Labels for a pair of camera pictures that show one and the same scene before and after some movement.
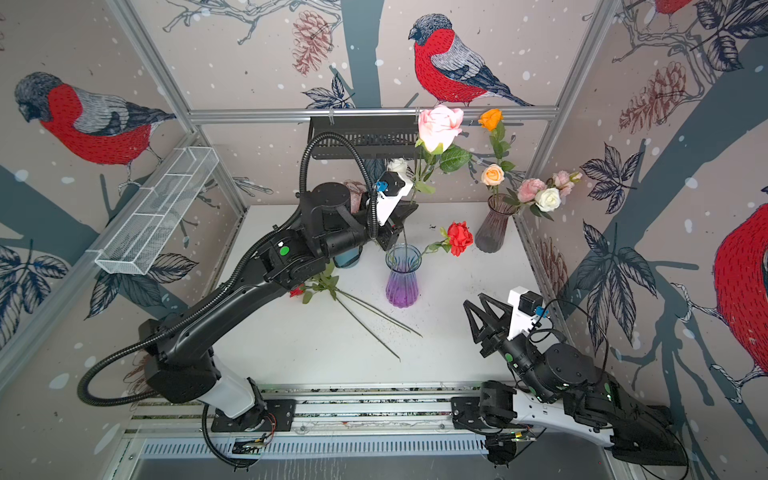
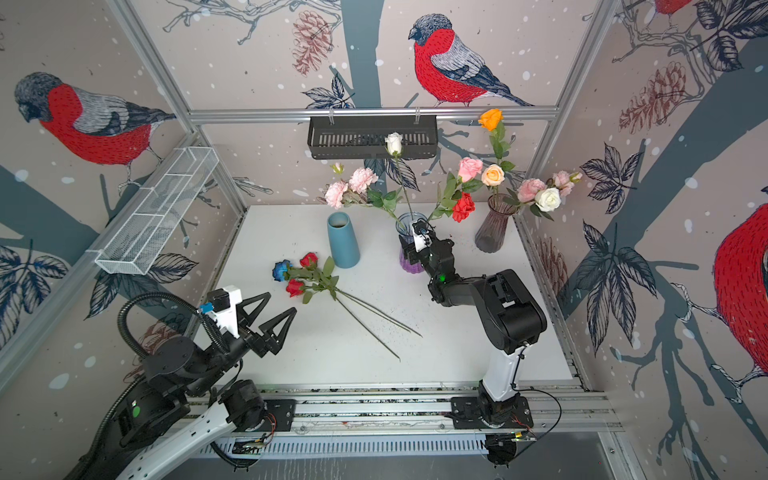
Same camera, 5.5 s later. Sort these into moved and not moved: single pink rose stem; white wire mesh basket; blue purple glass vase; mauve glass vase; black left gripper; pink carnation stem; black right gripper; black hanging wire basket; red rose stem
Moved: black left gripper; blue purple glass vase; single pink rose stem; red rose stem; black right gripper
Not moved: mauve glass vase; white wire mesh basket; black hanging wire basket; pink carnation stem
